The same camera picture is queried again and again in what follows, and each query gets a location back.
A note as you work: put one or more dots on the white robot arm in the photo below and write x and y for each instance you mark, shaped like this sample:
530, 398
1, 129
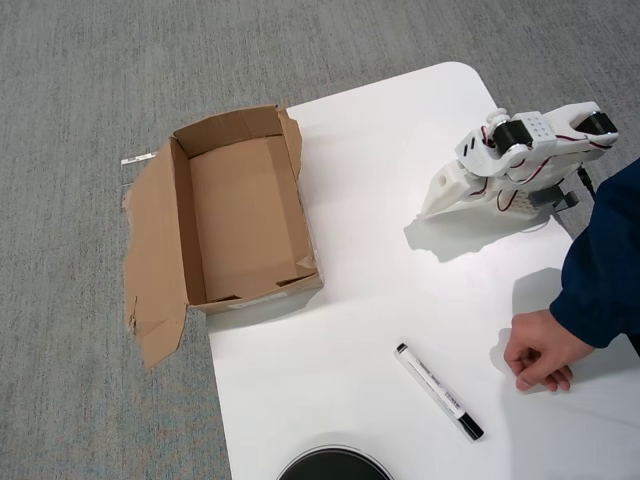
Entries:
537, 130

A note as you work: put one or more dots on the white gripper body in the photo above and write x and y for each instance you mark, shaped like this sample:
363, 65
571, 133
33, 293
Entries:
446, 192

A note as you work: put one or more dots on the person's bare hand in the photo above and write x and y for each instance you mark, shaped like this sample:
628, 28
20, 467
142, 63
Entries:
537, 345

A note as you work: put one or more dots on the forearm in blue sleeve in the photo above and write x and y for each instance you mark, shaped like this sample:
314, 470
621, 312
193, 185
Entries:
610, 260

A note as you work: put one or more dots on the grey table clamp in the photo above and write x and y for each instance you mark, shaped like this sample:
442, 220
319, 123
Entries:
552, 199

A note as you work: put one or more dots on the black round disc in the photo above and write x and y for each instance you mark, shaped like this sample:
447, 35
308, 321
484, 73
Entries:
334, 462

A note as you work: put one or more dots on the open brown cardboard box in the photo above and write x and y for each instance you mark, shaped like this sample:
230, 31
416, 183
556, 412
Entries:
235, 210

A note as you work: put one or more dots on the white marker pen black cap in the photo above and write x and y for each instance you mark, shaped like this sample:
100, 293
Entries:
435, 387

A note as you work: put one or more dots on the white fixed gripper finger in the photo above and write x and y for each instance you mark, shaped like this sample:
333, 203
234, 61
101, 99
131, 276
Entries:
440, 206

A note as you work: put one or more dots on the white paper strip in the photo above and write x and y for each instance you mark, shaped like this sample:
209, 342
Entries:
137, 159

